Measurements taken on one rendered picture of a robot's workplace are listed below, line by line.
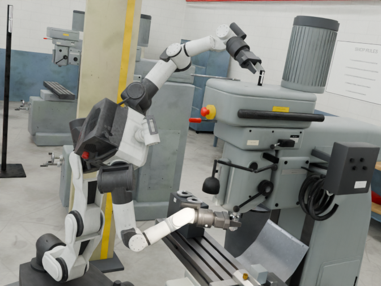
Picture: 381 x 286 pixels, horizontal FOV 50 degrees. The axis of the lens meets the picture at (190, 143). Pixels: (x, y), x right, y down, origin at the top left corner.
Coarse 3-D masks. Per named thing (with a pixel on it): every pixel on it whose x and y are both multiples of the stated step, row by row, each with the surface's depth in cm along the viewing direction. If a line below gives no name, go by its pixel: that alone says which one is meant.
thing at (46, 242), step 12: (48, 240) 247; (60, 240) 250; (36, 252) 249; (24, 264) 250; (36, 264) 249; (24, 276) 239; (36, 276) 241; (48, 276) 242; (84, 276) 248; (96, 276) 250
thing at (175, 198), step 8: (176, 192) 238; (184, 192) 237; (176, 200) 232; (184, 200) 228; (192, 200) 229; (200, 200) 228; (168, 208) 239; (176, 208) 232; (208, 208) 228; (168, 216) 239; (192, 224) 224; (184, 232) 226; (192, 232) 226; (200, 232) 229
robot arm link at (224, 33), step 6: (222, 24) 187; (234, 24) 189; (216, 30) 188; (222, 30) 186; (228, 30) 184; (234, 30) 188; (240, 30) 187; (222, 36) 185; (228, 36) 186; (234, 36) 187; (240, 36) 186; (246, 36) 187; (228, 42) 185; (228, 48) 185
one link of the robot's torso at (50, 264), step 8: (56, 248) 242; (64, 248) 242; (48, 256) 235; (56, 256) 240; (48, 264) 233; (56, 264) 228; (88, 264) 238; (48, 272) 236; (56, 272) 227; (56, 280) 230
